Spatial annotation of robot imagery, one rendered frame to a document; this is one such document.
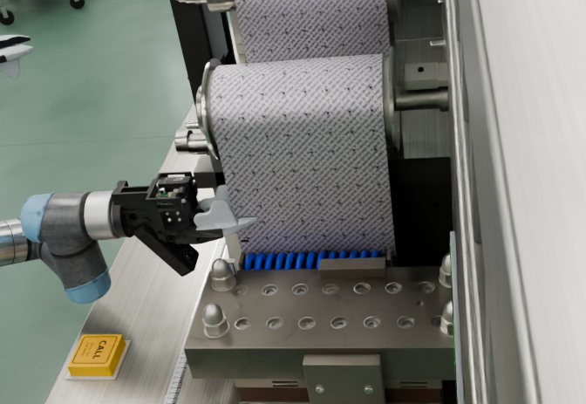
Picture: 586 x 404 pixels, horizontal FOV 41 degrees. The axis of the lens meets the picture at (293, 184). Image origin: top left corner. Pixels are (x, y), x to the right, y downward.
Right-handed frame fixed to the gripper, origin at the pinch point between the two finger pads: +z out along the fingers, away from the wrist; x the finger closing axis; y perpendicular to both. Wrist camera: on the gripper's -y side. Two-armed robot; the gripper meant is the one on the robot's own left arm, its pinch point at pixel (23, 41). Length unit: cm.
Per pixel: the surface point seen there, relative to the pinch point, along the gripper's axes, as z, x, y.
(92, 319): -3, 50, 27
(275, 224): 27, 64, 7
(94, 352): -4, 61, 23
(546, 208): 15, 135, -61
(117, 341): 0, 60, 23
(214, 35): 33.1, 19.4, -1.2
